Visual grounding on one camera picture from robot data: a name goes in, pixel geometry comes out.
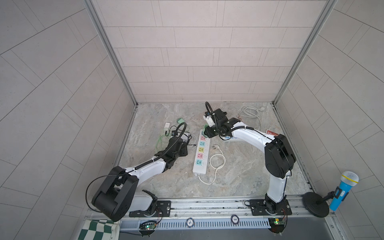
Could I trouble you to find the green checkered cloth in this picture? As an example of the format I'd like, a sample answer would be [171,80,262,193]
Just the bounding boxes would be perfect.
[78,220,120,240]

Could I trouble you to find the green charging cable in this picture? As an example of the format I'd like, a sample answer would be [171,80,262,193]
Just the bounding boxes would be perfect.
[154,131,175,151]

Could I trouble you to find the white power strip cord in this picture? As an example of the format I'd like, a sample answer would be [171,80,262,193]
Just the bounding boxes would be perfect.
[197,144,227,186]

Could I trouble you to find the red card box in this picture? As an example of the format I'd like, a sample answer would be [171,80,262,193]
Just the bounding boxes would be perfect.
[267,130,276,136]

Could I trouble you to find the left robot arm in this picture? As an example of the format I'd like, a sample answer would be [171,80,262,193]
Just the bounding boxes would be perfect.
[86,123,189,222]

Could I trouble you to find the blue toy microphone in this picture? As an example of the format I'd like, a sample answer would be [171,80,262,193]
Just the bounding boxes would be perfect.
[330,171,359,211]

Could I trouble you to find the black round microphone stand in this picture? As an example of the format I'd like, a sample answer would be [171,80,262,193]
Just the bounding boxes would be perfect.
[302,191,335,218]

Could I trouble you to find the white cable bundle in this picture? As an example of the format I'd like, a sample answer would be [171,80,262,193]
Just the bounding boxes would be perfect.
[238,105,266,130]

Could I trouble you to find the green charger plug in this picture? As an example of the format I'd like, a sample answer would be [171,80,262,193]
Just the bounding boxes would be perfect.
[177,118,185,125]

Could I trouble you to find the long multicolour power strip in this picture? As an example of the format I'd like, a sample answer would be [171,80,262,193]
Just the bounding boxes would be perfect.
[193,130,211,176]

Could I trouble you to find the aluminium mounting rail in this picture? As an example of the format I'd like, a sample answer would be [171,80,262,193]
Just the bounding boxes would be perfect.
[85,196,335,221]

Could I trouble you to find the short blue power strip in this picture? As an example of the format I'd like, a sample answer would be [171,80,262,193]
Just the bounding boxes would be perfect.
[224,136,243,142]

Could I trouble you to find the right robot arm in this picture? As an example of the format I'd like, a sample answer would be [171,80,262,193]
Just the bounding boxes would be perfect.
[204,102,297,215]

